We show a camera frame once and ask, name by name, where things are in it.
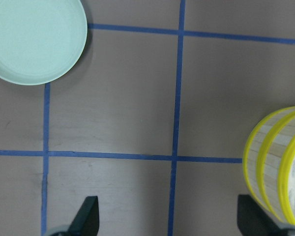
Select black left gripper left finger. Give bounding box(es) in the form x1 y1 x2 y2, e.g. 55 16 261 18
67 196 99 236

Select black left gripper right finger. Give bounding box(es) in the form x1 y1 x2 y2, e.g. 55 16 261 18
237 194 284 236

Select yellow bamboo steamer layer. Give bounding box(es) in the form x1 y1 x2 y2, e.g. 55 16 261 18
242 106 295 211
260 115 295 225

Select light green round plate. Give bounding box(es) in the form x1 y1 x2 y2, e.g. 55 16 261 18
0 0 88 86

